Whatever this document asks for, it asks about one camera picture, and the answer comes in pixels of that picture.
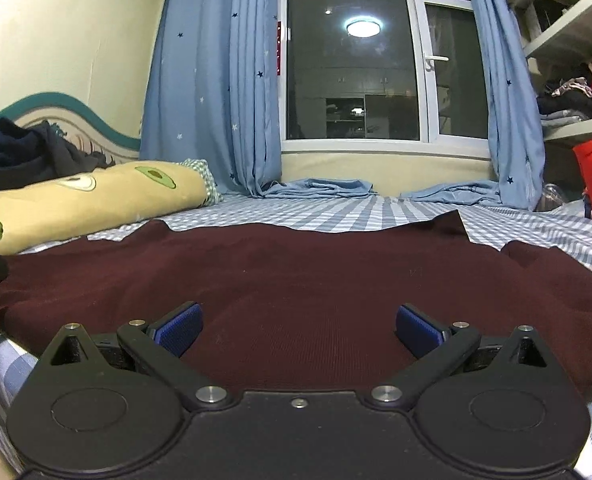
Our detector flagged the maroon printed sweatshirt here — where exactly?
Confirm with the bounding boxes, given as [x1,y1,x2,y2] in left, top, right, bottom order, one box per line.
[0,210,592,397]

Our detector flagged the white framed window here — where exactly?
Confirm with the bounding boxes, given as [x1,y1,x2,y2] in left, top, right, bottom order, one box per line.
[275,0,493,155]

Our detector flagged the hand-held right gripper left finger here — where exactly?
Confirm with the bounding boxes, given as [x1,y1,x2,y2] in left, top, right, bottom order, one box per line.
[41,301,239,412]

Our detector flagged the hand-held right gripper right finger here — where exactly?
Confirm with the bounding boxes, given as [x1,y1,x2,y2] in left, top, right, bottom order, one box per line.
[362,304,559,412]

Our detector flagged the teal and cream headboard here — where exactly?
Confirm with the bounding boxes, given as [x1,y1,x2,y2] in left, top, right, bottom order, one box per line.
[0,92,145,167]

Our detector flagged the pile of dark clothes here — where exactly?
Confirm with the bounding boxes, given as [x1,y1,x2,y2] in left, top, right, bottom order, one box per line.
[536,77,592,117]

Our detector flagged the folded grey clothes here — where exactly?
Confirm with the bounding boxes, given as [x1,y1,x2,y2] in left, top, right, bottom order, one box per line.
[540,110,591,123]

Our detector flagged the dark grey garment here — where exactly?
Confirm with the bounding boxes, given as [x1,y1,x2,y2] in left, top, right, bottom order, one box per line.
[35,122,118,182]

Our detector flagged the navy blue garment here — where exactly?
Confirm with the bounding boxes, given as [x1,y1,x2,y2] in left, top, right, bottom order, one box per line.
[0,118,48,194]

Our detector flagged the blue star print curtain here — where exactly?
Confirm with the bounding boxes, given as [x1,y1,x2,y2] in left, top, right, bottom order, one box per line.
[139,0,380,200]
[401,0,548,212]

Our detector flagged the yellow avocado print pillow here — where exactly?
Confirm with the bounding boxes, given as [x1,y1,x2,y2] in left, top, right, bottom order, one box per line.
[0,160,213,257]

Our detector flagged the green checked pillow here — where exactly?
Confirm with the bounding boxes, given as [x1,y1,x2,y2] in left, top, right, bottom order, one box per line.
[180,158,225,206]

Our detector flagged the white shelf unit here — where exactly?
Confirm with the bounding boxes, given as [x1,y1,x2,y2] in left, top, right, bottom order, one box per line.
[496,0,592,144]

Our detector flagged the clear plastic bag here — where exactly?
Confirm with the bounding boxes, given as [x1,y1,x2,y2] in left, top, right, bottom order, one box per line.
[540,182,573,212]

